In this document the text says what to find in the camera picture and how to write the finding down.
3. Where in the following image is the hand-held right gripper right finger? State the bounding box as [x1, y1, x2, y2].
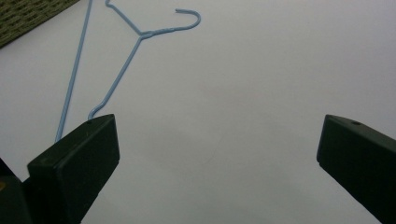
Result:
[316, 114, 396, 224]

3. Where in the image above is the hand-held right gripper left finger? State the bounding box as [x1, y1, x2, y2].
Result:
[21, 113, 121, 224]

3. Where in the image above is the blue wire clothes hanger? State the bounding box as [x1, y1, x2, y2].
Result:
[54, 0, 202, 144]

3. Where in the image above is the olive green knitted cloth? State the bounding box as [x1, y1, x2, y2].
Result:
[0, 0, 81, 49]

